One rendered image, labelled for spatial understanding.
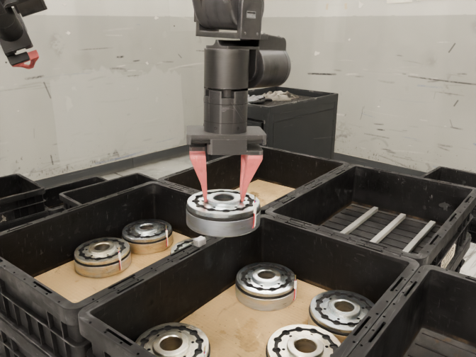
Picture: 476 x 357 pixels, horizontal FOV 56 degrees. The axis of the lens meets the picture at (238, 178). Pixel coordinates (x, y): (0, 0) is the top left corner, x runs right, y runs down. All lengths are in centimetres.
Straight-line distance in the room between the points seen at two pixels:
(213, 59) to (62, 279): 51
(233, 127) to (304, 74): 395
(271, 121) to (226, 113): 158
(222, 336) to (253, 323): 6
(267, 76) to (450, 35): 331
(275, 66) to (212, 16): 11
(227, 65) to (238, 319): 39
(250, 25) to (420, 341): 50
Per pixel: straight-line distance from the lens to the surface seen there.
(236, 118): 57
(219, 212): 59
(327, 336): 67
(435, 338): 76
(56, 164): 392
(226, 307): 77
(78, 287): 86
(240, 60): 57
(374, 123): 417
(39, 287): 68
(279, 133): 221
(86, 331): 60
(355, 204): 120
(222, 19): 57
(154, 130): 436
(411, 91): 399
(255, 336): 71
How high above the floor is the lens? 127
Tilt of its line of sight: 19 degrees down
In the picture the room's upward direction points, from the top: straight up
